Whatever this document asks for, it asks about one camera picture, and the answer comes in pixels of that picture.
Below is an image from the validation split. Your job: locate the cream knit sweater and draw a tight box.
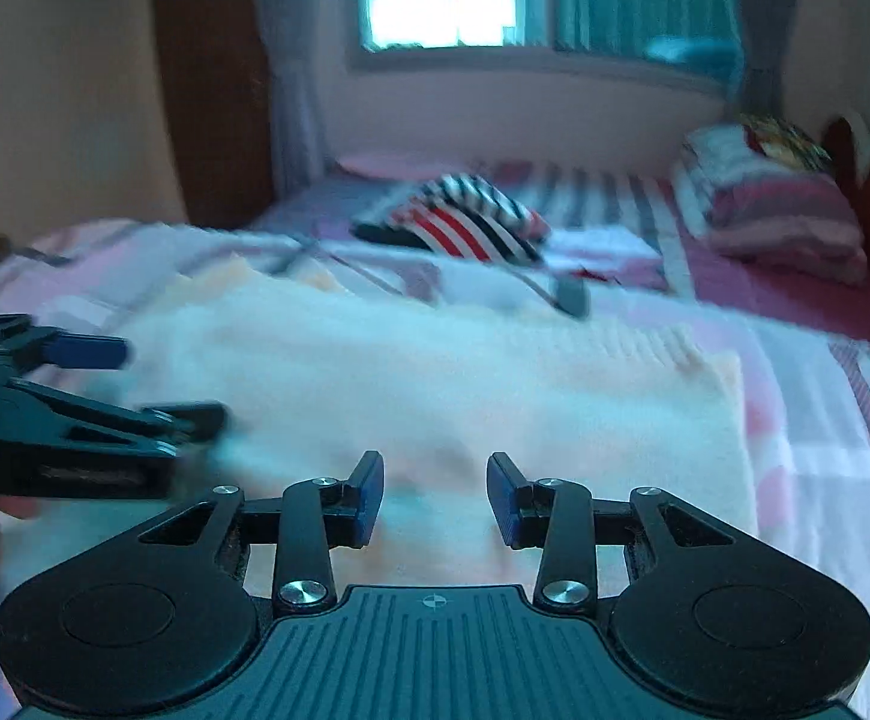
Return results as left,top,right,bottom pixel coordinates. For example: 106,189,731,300
85,252,764,590

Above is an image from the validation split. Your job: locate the patterned white pink quilt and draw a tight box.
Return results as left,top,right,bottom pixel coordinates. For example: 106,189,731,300
0,221,870,718

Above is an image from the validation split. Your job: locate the striped purple bedsheet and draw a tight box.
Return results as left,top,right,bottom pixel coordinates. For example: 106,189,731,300
250,161,870,341

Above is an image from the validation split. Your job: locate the dark wooden door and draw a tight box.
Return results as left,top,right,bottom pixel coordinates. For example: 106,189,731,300
152,0,277,229

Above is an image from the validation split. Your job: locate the pink small pillow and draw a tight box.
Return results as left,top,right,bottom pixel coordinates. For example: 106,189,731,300
336,149,476,182

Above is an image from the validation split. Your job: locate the white folded cloth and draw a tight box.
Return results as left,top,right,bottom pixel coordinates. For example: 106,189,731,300
541,226,663,280

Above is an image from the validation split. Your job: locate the striped folded garment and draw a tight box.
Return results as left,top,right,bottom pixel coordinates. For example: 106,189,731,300
350,172,551,266

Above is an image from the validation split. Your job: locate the striped pillow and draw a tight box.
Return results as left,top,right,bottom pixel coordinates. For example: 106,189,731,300
671,119,868,284

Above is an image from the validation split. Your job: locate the grey left curtain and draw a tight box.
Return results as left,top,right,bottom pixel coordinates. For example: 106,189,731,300
254,0,329,199

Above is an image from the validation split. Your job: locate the grey curtain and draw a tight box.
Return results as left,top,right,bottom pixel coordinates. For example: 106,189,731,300
733,0,799,117
254,0,329,199

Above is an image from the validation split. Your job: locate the colourful item on pillow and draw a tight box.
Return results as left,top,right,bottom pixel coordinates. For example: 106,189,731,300
739,115,833,174

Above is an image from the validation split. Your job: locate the teal plush on sill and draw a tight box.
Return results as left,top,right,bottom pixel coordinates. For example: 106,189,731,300
643,36,739,76

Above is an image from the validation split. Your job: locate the window with teal blinds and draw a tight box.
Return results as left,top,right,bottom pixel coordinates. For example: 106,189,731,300
349,0,743,88

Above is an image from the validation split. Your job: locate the grey right curtain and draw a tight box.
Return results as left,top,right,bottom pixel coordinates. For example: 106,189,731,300
733,0,799,117

